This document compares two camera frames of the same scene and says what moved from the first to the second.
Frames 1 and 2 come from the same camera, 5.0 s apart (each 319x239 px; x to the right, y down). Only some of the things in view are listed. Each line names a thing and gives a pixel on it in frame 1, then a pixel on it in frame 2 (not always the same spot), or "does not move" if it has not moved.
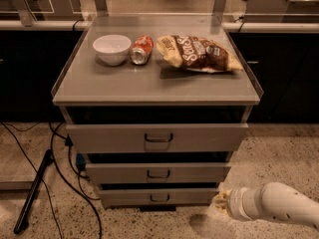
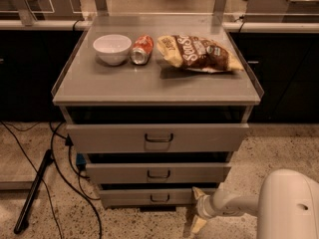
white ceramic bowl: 112,49 does not move
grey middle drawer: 152,173 does not move
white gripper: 234,202 -> 202,206
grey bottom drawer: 158,197 does not move
